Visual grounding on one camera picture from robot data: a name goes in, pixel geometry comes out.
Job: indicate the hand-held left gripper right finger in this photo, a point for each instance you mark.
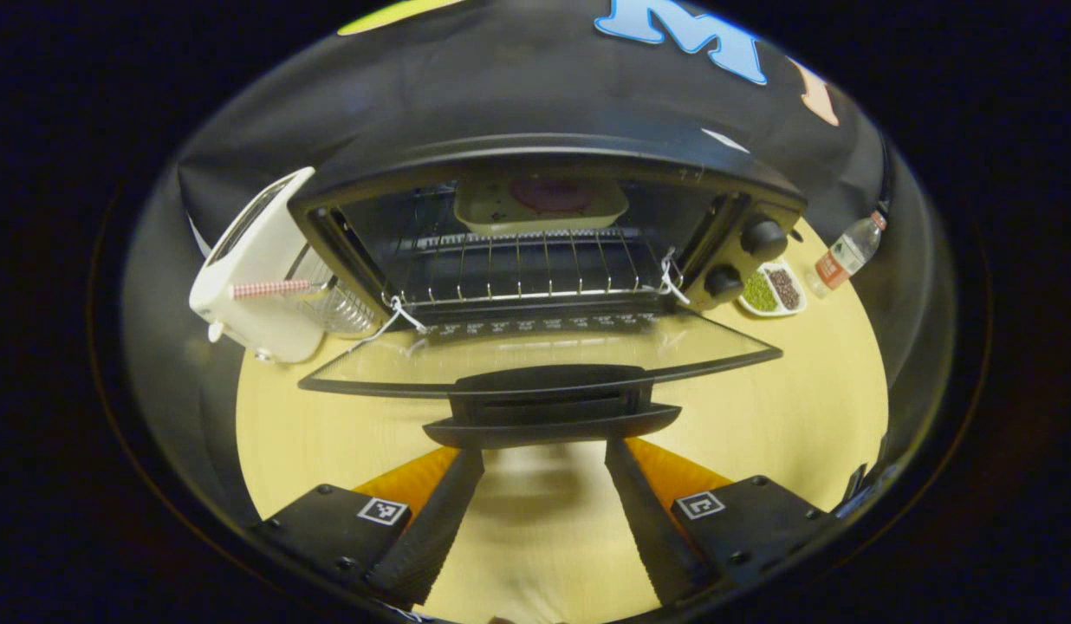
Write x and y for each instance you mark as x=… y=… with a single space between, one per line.
x=648 y=537

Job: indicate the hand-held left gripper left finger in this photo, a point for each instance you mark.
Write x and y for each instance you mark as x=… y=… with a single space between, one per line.
x=436 y=537

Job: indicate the black electric oven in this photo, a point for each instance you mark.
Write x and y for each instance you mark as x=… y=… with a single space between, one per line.
x=544 y=407

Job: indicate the white square food plate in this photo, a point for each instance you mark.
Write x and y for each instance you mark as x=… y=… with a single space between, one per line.
x=483 y=212

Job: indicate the pink round food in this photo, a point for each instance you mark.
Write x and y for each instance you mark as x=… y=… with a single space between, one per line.
x=551 y=195

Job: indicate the divided white tray of beans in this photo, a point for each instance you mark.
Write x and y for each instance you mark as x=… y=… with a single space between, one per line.
x=774 y=290

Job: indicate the clear plastic water bottle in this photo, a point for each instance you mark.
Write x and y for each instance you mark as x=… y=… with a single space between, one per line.
x=847 y=254

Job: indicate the clear ribbed glass container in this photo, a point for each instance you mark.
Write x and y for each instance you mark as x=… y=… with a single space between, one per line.
x=349 y=308

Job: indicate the red striped straw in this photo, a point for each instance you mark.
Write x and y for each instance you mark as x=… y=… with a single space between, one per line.
x=271 y=289

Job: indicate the white toaster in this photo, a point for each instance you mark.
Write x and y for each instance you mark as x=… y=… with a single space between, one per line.
x=258 y=260

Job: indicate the black backdrop cloth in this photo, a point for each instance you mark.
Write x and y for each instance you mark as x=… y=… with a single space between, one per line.
x=518 y=78

